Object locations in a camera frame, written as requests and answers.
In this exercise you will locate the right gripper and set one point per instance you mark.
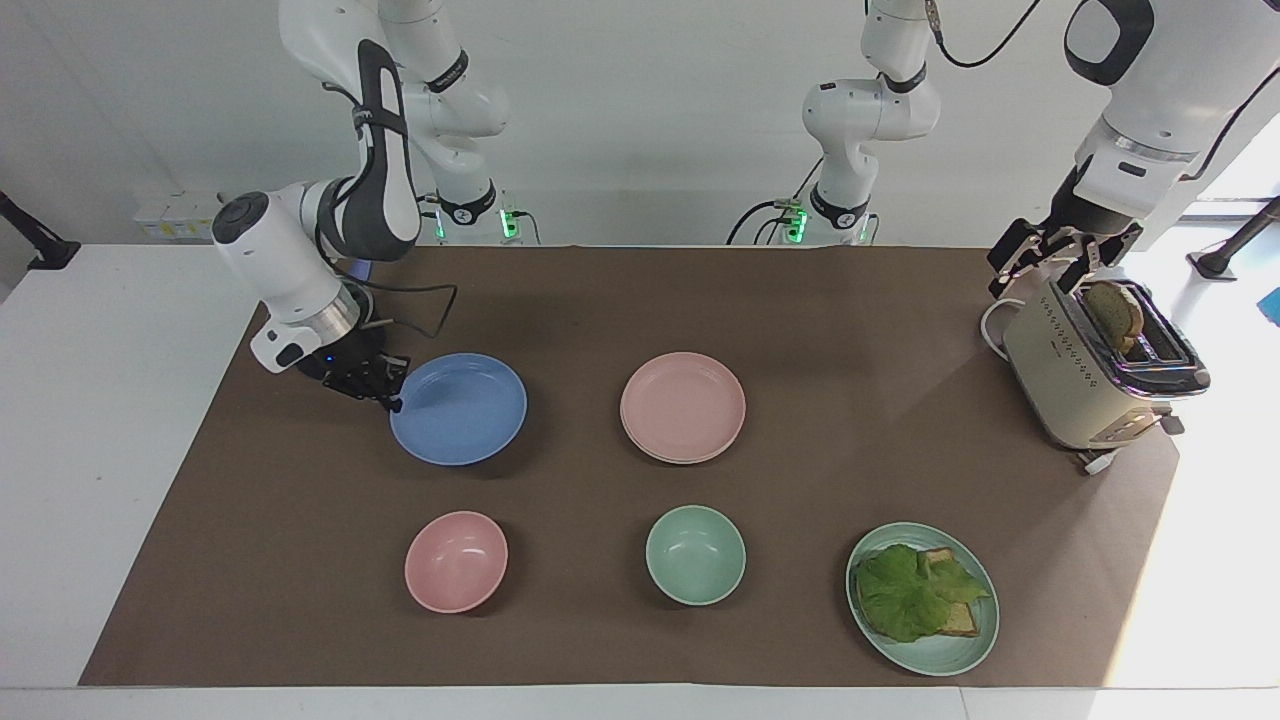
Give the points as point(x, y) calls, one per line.
point(342, 358)

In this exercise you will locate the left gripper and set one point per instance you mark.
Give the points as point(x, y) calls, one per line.
point(1088, 205)

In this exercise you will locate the blue plate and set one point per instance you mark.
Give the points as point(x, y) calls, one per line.
point(465, 410)

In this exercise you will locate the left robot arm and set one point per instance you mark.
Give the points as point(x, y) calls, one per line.
point(1170, 90)

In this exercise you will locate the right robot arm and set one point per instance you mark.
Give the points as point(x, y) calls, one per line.
point(300, 255)

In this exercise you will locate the brown bread slice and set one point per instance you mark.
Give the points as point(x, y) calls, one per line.
point(1113, 312)

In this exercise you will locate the beige toaster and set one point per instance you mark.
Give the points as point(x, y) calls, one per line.
point(1070, 370)

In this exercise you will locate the black stand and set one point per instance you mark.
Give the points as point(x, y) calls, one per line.
point(1235, 245)
point(35, 245)

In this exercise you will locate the pink bowl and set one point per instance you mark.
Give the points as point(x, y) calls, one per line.
point(456, 562)

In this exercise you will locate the blue object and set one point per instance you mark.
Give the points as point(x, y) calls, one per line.
point(1272, 306)

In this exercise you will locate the pink plate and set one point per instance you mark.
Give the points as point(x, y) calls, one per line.
point(682, 403)

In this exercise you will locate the beige plate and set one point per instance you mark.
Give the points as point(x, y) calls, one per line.
point(690, 461)

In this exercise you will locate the green bowl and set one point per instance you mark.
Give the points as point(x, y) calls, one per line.
point(695, 555)

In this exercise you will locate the green lettuce leaf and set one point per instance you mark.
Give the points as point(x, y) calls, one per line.
point(905, 595)

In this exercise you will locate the toasted bread slice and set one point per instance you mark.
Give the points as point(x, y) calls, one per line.
point(962, 618)

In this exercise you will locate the green plate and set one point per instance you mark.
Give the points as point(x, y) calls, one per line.
point(935, 655)

